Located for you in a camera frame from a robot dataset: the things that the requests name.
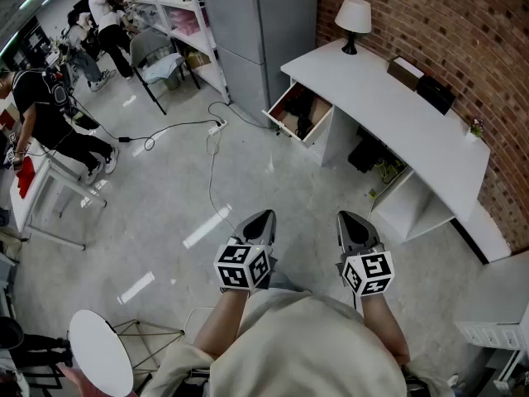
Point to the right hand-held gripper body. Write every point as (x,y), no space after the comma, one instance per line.
(368,271)

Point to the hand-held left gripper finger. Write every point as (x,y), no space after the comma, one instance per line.
(272,232)
(246,231)

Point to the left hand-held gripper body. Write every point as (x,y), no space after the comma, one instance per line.
(239,269)

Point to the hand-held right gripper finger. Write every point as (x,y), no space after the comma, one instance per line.
(341,234)
(369,234)

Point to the white drawer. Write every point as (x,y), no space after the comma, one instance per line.
(318,132)

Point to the black items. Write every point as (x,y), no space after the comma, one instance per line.
(299,106)

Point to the person's left forearm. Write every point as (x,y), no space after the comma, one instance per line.
(219,325)

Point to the white desk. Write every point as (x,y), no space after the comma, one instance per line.
(396,114)

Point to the person's cream shirt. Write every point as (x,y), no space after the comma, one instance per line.
(297,345)

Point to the white power strip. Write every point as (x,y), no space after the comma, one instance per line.
(217,127)

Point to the white cabinet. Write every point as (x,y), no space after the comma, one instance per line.
(492,329)

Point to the small potted plant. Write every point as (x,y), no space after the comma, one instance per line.
(475,130)

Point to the black power adapter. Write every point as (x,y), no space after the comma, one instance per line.
(125,139)

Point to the white round side table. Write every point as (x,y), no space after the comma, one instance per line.
(99,350)

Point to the brown box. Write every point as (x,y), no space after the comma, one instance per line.
(403,73)

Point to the metal waste bin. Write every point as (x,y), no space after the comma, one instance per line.
(171,82)

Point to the cardboard box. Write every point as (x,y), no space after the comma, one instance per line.
(197,59)

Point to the light blue cloth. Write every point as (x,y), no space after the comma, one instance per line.
(165,68)

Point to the grey refrigerator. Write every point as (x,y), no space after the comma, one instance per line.
(256,35)

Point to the white shelving rack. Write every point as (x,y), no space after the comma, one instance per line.
(194,35)

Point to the grey chair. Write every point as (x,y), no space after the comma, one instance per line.
(149,44)

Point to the white work table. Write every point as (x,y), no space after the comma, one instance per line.
(35,209)

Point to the white shade table lamp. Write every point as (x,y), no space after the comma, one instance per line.
(353,15)

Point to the red cloth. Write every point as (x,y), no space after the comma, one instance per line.
(25,178)

